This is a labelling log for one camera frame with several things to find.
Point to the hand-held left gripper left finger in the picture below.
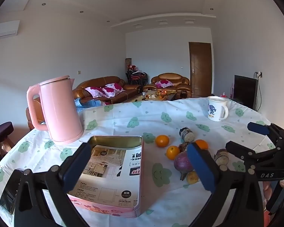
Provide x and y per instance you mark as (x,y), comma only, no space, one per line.
(75,163)

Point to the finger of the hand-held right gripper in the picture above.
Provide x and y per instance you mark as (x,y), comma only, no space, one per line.
(241,151)
(258,127)

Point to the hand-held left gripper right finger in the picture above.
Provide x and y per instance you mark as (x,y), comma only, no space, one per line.
(201,165)

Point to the purple beetroot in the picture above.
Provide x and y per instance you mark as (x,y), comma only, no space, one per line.
(183,162)

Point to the orange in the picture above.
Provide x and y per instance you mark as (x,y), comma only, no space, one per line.
(162,140)
(172,152)
(201,144)

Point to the pink metal tin box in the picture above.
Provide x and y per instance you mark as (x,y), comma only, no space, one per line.
(108,208)

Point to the small yellow fruit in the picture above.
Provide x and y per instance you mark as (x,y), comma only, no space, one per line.
(192,177)

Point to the purple sugarcane chunk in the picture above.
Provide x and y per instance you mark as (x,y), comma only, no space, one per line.
(221,156)

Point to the dark dried fruit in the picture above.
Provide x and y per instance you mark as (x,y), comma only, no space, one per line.
(183,147)

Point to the printed paper leaflet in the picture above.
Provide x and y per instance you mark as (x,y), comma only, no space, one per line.
(113,165)

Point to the black television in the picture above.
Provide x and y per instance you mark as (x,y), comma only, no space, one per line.
(245,89)

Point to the white mug with blue print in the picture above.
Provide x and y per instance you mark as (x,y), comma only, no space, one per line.
(214,111)

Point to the pink electric kettle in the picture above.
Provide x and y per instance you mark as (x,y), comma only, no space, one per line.
(59,113)

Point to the blue clothing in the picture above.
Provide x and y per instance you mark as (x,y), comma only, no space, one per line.
(87,104)

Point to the orange leather chair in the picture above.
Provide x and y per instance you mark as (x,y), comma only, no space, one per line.
(36,110)

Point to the white tablecloth with green clouds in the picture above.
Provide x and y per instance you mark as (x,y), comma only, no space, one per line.
(156,113)

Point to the black smartphone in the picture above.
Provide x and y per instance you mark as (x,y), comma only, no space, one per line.
(8,191)

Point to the white pillow with magenta flowers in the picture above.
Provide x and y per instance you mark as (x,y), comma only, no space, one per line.
(164,83)
(112,89)
(94,91)

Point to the dark purple stool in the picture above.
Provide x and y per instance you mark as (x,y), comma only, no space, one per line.
(1,130)

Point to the brown wooden door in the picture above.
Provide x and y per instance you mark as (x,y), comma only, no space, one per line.
(201,68)

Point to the dark coffee table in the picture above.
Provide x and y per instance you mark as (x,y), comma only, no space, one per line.
(153,97)

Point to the heap of small oranges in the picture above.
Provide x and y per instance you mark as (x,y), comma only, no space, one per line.
(162,92)

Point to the brown leather sofa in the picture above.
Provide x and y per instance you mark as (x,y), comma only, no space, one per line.
(101,81)

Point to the brown leather armchair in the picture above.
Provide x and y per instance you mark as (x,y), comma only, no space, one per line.
(166,76)

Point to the stacked black chairs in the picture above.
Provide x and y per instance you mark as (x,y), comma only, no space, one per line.
(136,75)

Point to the tall patterned floor vase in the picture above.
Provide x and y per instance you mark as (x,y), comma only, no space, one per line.
(128,61)

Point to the white air conditioner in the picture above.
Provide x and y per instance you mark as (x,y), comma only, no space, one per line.
(4,29)

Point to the wall power socket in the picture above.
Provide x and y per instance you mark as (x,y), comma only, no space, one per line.
(258,74)

